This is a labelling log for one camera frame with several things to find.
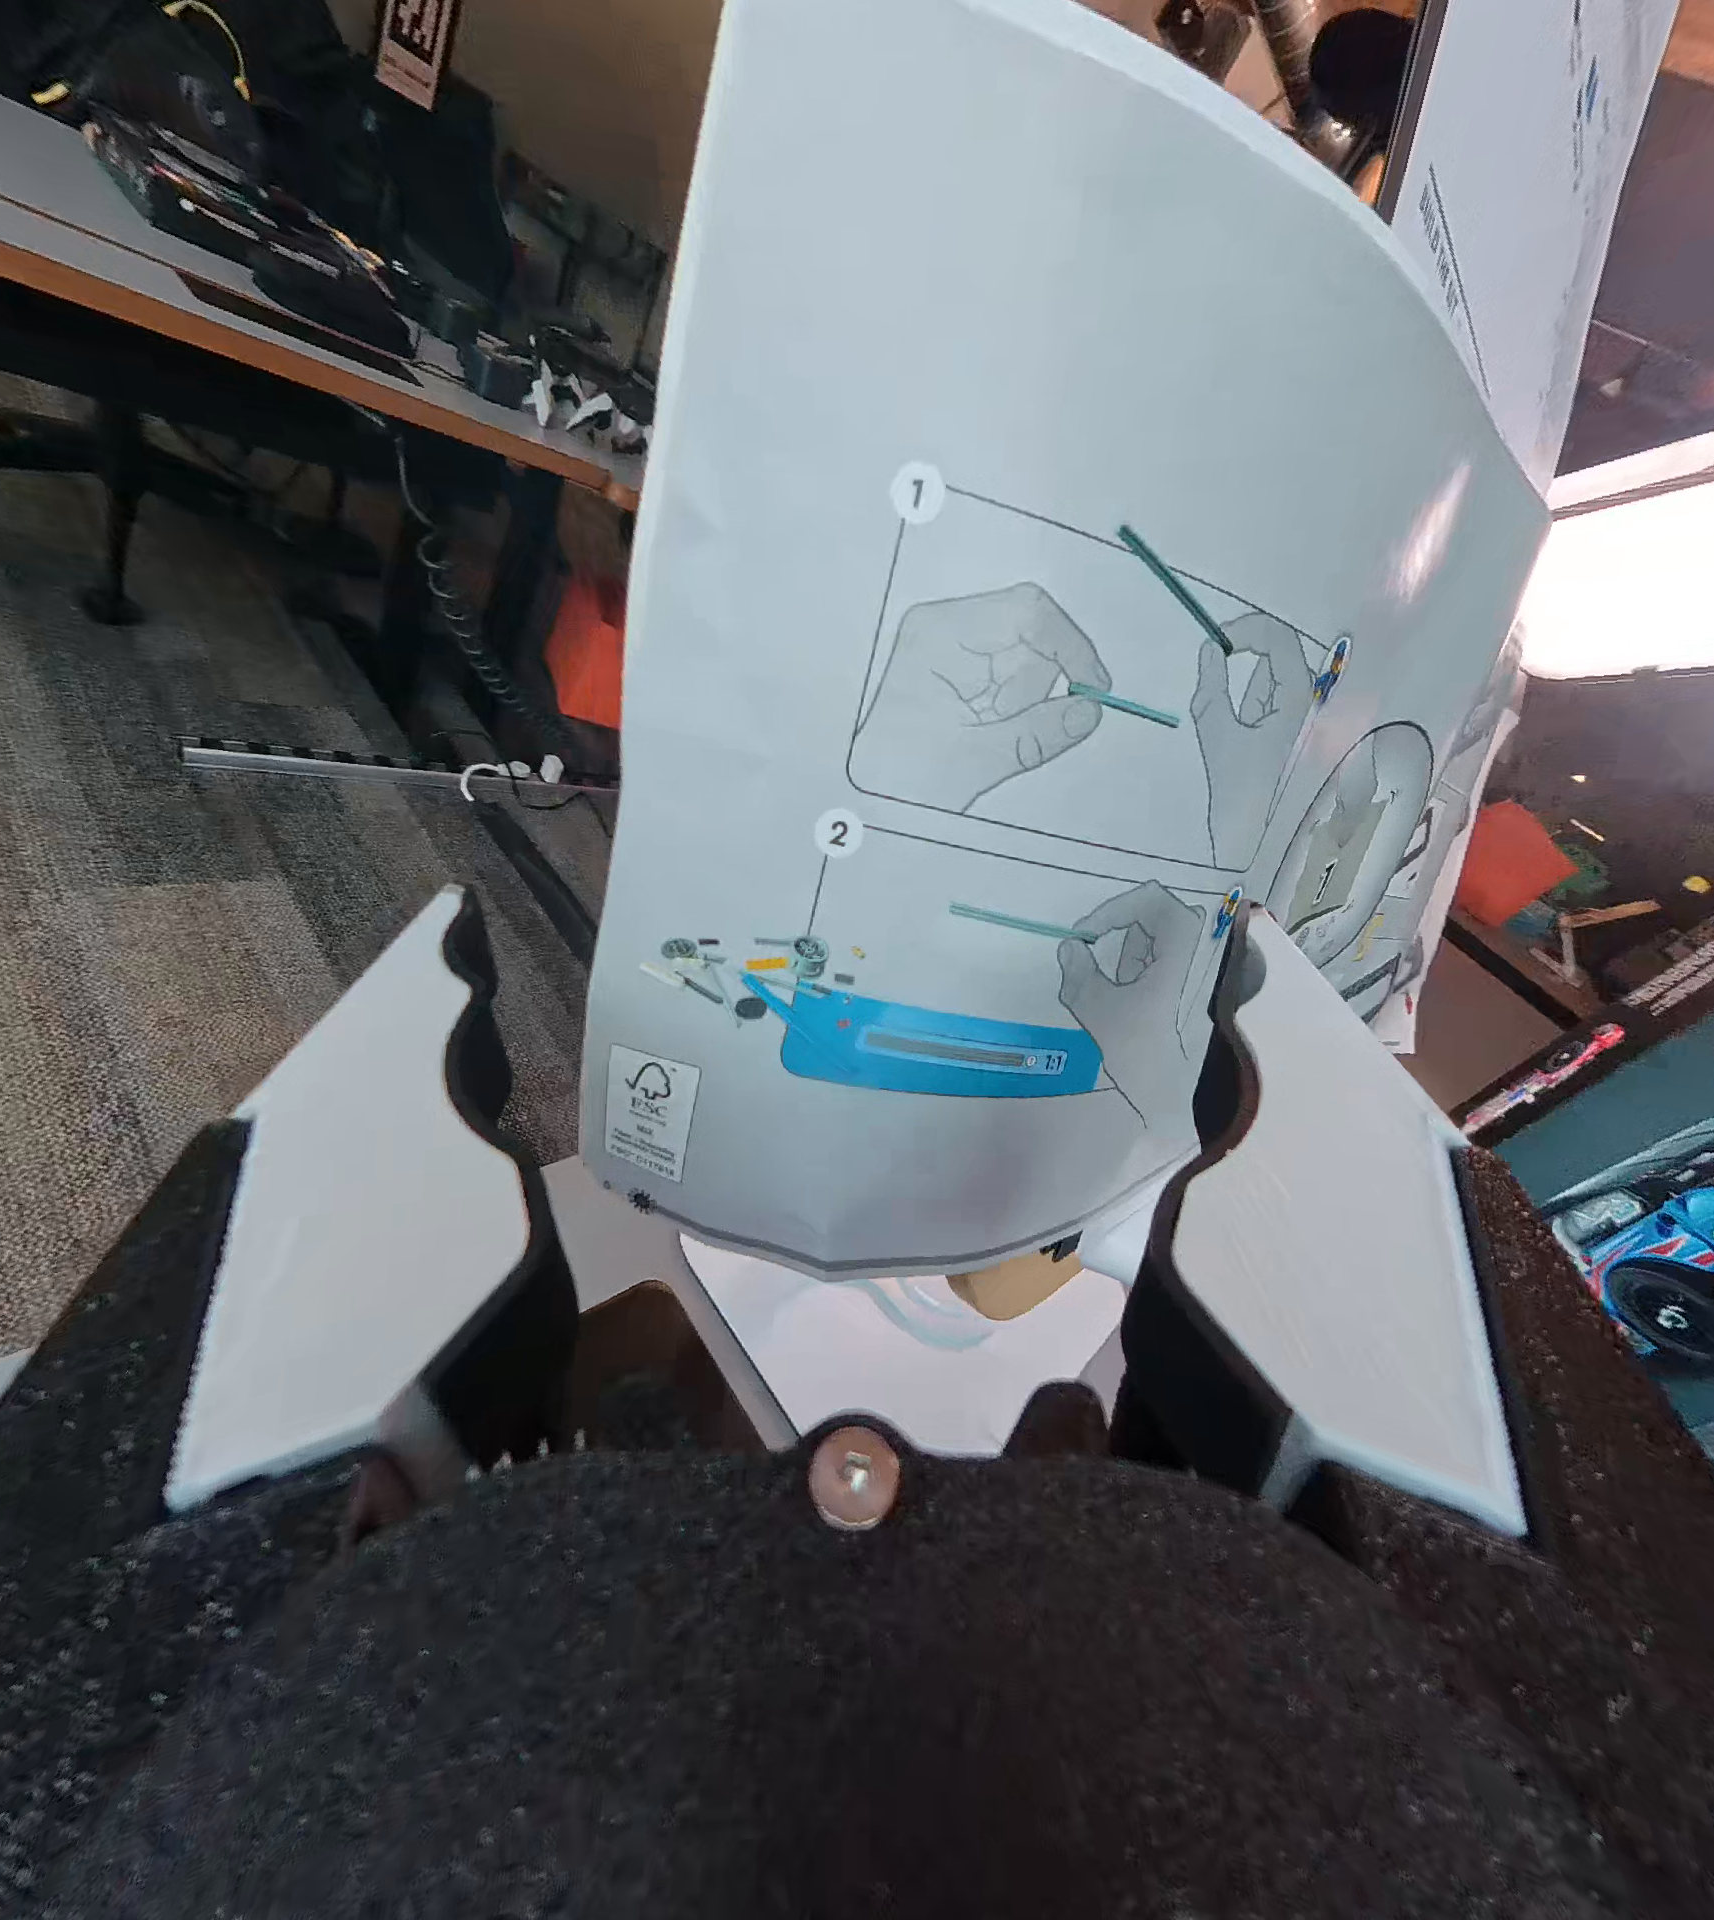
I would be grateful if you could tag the grey power strip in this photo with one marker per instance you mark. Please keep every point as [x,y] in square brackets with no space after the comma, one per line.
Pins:
[347,762]

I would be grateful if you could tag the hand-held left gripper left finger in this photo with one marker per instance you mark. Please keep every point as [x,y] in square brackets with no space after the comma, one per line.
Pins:
[347,1201]

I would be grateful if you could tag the pile of black gear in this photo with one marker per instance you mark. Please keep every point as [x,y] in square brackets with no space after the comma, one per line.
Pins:
[317,195]

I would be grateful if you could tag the grey instruction booklet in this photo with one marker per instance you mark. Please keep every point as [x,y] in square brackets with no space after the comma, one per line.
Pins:
[1022,375]

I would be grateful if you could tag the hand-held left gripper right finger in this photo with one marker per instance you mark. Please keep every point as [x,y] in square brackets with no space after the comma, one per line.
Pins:
[1337,1231]

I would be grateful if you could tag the black printed toy car box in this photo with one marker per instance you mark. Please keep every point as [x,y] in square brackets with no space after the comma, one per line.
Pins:
[1697,1274]

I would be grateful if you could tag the small white plastic parts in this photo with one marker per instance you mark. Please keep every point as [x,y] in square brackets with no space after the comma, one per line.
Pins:
[581,403]

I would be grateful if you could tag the bright white panel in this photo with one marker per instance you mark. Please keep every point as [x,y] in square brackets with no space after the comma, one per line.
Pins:
[1667,570]

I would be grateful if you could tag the orange object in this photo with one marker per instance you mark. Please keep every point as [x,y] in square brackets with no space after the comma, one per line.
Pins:
[1515,859]
[586,660]

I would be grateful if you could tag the white printed paper sheet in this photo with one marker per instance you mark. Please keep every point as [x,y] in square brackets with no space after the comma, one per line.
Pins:
[1532,225]

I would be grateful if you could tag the black and white marker tag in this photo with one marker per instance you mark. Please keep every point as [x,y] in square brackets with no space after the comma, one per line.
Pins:
[414,52]

